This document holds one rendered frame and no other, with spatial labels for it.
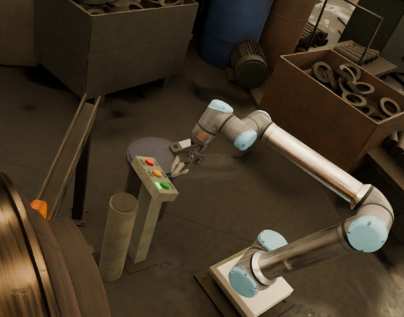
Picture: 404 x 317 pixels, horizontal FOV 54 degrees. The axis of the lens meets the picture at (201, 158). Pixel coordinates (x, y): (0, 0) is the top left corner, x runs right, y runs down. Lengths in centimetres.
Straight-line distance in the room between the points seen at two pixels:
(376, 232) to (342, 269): 124
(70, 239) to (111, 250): 123
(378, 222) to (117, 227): 102
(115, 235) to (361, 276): 156
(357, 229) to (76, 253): 101
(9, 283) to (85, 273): 14
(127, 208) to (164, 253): 61
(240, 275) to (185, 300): 44
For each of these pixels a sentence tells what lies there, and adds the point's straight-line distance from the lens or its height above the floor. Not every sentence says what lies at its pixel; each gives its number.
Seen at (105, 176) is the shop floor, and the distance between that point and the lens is 256.
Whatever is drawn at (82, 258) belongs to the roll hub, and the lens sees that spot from 63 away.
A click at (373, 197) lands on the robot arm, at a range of 155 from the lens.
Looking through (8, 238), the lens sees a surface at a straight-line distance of 55.
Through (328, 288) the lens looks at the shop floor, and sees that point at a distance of 251.
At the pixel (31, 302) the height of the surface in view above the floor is 132.
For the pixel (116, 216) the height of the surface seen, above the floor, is 48.
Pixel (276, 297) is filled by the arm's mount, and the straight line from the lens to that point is 208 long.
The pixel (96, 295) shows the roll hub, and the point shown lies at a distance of 62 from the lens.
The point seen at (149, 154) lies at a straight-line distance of 210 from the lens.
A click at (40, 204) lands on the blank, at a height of 78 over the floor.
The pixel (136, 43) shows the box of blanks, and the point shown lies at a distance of 301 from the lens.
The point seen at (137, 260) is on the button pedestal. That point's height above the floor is 3.
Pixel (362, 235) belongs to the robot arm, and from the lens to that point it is 144.
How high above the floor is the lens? 178
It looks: 38 degrees down
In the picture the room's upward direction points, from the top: 19 degrees clockwise
